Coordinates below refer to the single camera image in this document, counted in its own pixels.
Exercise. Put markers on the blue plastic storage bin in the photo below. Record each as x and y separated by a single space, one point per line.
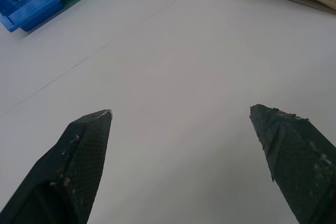
29 3

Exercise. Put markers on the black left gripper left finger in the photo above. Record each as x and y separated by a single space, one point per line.
71 169

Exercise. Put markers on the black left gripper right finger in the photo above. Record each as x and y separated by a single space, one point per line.
299 161

